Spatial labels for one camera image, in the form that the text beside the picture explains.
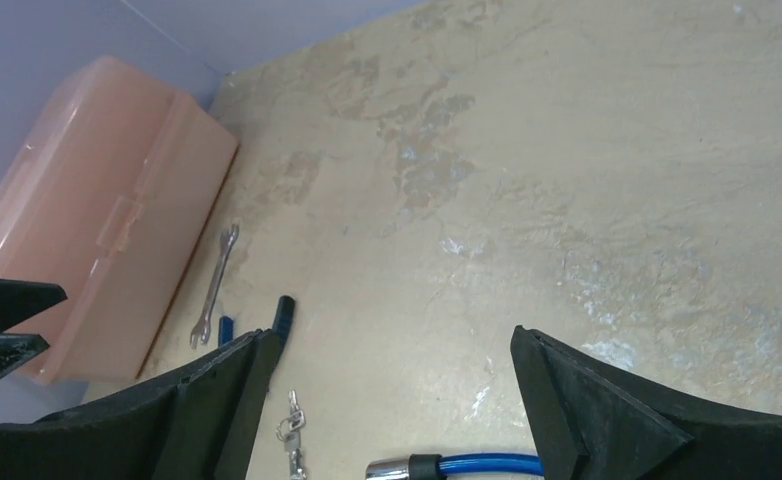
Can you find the silver key bunch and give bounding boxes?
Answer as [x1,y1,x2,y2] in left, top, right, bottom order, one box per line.
[276,390,307,480]

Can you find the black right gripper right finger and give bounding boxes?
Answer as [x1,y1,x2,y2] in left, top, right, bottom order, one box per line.
[510,326,782,479]

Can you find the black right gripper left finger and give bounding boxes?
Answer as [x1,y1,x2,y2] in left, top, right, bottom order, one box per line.
[0,331,280,479]

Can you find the silver open-end wrench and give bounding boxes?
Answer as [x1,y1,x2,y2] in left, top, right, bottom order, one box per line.
[189,223,240,349]

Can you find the blue handled pliers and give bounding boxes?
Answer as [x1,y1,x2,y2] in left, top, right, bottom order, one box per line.
[217,295,296,348]

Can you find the pink translucent plastic toolbox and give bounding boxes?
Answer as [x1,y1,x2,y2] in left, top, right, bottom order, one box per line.
[0,56,238,384]

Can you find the blue cable lock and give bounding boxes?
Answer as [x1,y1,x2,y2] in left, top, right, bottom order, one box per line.
[365,452,544,480]

